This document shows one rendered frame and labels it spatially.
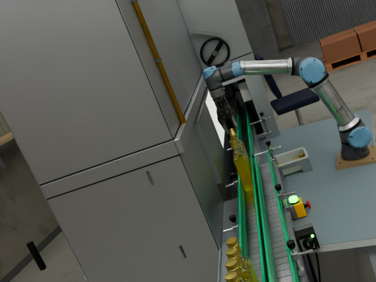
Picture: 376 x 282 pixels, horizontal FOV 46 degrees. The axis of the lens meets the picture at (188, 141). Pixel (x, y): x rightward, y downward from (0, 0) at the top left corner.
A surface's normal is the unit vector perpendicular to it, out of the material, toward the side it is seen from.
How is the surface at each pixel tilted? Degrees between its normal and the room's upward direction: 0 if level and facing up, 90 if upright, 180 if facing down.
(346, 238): 0
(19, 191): 90
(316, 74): 82
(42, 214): 90
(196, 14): 90
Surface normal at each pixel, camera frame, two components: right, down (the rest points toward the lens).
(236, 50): -0.10, 0.31
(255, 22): -0.37, 0.26
